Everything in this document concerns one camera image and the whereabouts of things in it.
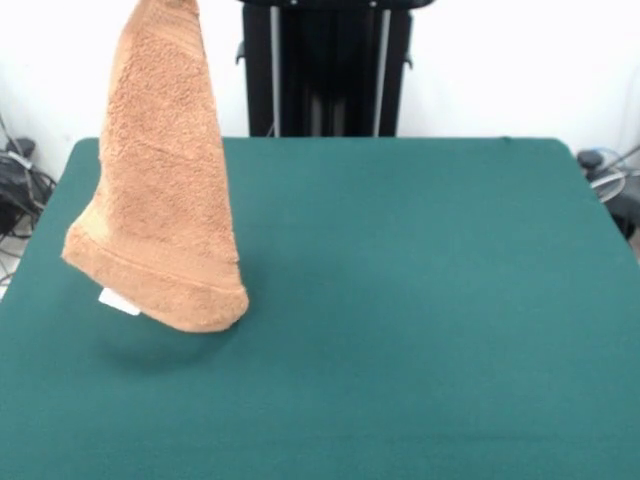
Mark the tan terry towel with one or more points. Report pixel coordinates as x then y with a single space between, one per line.
165 200

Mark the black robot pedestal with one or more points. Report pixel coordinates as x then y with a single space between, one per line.
325 75

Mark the dark green table cloth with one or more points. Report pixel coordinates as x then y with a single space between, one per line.
400 325

